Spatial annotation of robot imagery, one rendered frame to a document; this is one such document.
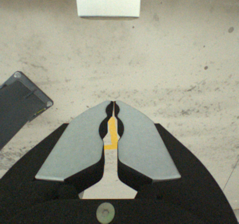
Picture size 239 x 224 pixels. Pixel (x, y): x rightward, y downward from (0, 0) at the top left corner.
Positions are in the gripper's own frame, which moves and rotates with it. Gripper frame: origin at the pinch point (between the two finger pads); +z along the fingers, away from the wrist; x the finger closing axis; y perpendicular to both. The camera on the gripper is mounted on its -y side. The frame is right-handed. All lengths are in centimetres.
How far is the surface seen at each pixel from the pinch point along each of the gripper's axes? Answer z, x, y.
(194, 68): 83, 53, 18
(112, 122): 83, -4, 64
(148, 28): 83, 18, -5
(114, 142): 83, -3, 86
